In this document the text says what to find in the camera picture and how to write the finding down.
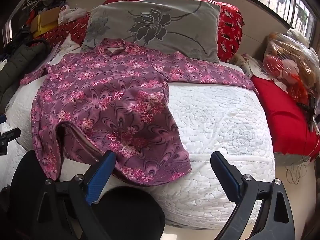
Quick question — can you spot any pale paper sheet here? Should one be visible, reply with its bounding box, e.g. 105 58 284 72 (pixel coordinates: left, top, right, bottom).
37 41 63 68

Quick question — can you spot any grey floral pillow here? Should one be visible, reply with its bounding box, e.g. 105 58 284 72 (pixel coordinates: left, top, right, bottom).
81 0 222 64

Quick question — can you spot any white plastic bag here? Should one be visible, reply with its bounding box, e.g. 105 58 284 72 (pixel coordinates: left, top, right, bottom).
59 5 88 22

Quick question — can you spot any small floral cushion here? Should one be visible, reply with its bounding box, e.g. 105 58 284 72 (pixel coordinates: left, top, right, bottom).
229 54 263 77

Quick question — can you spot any thin dark cable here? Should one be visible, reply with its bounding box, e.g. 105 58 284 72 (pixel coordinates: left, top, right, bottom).
286 165 308 184

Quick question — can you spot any black gadget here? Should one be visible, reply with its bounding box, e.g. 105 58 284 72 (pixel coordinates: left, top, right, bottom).
297 96 320 132

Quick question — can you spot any white quilted bedspread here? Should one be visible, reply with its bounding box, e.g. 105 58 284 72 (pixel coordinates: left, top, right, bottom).
5 62 275 230

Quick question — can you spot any clear plastic bag of goods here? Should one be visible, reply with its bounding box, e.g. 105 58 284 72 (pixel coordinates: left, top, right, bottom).
262 31 320 100

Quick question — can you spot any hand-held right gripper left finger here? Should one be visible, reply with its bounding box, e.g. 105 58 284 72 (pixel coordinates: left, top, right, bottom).
36 151 118 240

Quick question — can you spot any yellow box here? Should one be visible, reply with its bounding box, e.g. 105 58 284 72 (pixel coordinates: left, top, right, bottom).
30 14 54 38

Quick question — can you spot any red patterned blanket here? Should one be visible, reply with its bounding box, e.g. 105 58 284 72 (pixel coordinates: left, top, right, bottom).
35 0 244 63

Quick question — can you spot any dark green padded jacket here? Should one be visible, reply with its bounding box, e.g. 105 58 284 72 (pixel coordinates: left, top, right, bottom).
0 39 52 108

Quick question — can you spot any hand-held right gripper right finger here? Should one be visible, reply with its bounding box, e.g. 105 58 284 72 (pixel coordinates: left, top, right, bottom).
211 151 296 240

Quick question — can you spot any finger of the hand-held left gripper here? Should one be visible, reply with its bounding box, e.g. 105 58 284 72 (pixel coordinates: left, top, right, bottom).
0 127 22 156

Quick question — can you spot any cardboard box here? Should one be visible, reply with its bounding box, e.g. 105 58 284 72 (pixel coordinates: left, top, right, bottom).
37 5 63 28

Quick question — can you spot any plain red cushion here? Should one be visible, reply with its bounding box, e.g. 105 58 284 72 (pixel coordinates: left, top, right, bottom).
250 76 320 158

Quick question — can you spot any purple floral shirt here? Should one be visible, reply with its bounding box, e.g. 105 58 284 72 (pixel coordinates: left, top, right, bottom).
20 38 259 184

